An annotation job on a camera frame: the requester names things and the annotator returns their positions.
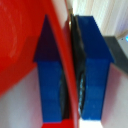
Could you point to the orange-red plastic bowl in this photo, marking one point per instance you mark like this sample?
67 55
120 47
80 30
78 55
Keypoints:
20 40

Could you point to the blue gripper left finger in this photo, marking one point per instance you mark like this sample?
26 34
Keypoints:
50 73

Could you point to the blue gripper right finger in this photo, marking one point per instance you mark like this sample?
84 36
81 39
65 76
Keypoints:
95 73

